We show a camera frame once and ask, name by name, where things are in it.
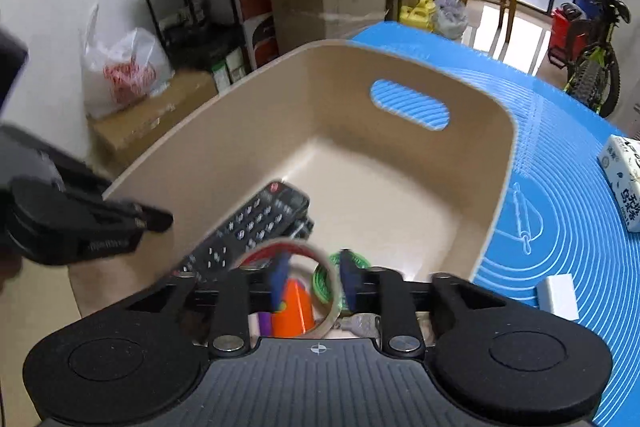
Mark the red plastic crate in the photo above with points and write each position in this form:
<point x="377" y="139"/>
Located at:
<point x="565" y="32"/>

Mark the grey plastic bag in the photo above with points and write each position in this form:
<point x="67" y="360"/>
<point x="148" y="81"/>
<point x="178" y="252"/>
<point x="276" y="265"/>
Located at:
<point x="450" y="17"/>

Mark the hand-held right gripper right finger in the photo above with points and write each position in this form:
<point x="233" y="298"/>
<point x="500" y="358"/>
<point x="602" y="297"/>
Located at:
<point x="348" y="279"/>

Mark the blue silicone baking mat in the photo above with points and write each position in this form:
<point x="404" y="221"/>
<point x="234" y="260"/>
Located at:
<point x="565" y="167"/>

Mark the black metal shelf rack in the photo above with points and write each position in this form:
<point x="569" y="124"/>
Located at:
<point x="195" y="22"/>

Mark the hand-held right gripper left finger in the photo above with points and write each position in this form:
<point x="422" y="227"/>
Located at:
<point x="278" y="279"/>

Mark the clear tape roll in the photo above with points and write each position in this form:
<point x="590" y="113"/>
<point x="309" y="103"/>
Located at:
<point x="327" y="267"/>

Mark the green and white small boxes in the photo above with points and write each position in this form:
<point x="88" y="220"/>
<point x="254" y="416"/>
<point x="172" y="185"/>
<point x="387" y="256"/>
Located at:
<point x="230" y="72"/>

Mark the black remote control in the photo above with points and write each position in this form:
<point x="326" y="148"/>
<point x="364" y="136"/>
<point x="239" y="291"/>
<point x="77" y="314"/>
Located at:
<point x="250" y="227"/>

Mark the yellow plastic jug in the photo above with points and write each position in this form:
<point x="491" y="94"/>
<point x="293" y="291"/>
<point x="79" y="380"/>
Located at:
<point x="419" y="13"/>

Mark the white tissue pack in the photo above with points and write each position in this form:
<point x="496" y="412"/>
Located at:
<point x="622" y="182"/>

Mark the taped brown cardboard box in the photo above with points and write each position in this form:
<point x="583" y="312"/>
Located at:
<point x="330" y="29"/>

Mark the red and white carton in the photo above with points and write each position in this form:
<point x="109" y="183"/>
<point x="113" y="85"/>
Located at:
<point x="257" y="22"/>

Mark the green tape roll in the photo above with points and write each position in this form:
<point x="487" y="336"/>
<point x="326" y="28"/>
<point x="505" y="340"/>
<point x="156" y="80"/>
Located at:
<point x="360" y="264"/>

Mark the white plastic bag red print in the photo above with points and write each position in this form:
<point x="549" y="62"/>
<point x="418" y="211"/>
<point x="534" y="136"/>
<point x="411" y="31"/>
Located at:
<point x="125" y="72"/>

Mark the green and black bicycle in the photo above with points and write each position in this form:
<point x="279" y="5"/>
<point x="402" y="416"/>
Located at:
<point x="597" y="67"/>

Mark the low brown cardboard box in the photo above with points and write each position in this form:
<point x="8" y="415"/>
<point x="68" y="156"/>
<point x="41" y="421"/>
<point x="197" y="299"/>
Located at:
<point x="160" y="112"/>

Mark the white appliance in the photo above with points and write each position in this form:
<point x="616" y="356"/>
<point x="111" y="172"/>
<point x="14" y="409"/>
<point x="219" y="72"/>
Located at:
<point x="631" y="57"/>

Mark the white rectangular block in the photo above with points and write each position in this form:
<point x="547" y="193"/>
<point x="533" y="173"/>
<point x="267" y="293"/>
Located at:
<point x="560" y="297"/>

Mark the beige plastic storage basin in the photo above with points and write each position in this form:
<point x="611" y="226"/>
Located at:
<point x="375" y="187"/>

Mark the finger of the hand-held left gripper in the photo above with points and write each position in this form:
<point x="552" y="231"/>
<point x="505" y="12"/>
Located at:
<point x="150" y="219"/>

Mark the orange and purple plastic toy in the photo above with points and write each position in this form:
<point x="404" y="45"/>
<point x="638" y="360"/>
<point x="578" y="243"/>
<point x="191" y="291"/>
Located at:
<point x="295" y="312"/>

